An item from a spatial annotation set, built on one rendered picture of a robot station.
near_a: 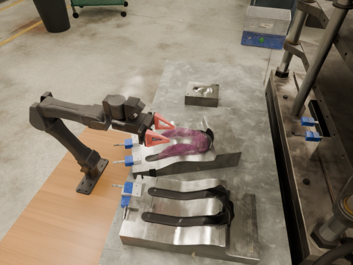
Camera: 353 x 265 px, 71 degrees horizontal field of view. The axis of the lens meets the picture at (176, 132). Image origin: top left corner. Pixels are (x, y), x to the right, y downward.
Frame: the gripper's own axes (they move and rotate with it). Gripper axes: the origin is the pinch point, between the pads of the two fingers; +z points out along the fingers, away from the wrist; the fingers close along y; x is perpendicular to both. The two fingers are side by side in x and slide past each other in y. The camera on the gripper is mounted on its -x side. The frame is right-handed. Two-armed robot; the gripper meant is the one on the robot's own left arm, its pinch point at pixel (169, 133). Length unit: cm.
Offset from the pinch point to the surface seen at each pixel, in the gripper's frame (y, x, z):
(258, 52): 296, 117, 48
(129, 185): -7.2, 28.0, -14.2
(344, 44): 61, -12, 59
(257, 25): 314, 87, 37
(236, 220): -7.4, 31.9, 29.6
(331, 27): 70, -14, 54
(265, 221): -2, 37, 42
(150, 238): -23.7, 30.5, 0.4
